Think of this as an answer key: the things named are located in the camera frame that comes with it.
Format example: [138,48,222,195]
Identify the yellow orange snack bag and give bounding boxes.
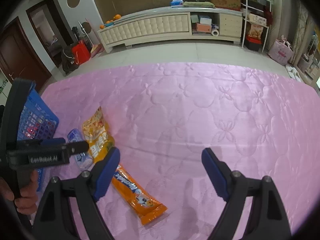
[82,107,115,163]

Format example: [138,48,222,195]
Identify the orange snack bar pack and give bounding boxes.
[112,165,168,225]

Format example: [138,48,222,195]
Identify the person's left hand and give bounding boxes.
[1,170,38,215]

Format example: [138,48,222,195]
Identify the light blue snack packet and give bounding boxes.
[67,128,94,171]

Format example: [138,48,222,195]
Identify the blue plastic basket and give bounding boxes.
[17,81,60,192]

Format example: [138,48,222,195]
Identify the black bag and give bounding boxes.
[61,46,79,75]

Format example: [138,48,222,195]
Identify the red shopping bag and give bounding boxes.
[72,40,91,65]

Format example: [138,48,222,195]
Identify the pink quilted cloth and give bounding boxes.
[42,63,319,239]

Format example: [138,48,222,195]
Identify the dark brown door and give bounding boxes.
[0,17,52,91]

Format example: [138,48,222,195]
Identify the oranges on cabinet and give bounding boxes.
[99,14,121,29]

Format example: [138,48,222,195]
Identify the white slippers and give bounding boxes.
[285,64,303,82]

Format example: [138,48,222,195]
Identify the cream TV cabinet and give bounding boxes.
[98,7,242,53]

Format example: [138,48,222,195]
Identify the pink tote bag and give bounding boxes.
[268,35,293,66]

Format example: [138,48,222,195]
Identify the blue tissue pack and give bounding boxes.
[170,0,184,7]

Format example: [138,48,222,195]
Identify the white paper roll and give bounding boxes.
[211,29,220,37]

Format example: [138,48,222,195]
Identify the green folded cushion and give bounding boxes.
[183,1,215,8]

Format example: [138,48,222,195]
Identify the cardboard box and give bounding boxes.
[210,0,241,11]

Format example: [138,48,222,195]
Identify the white metal shelf rack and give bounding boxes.
[240,0,273,52]

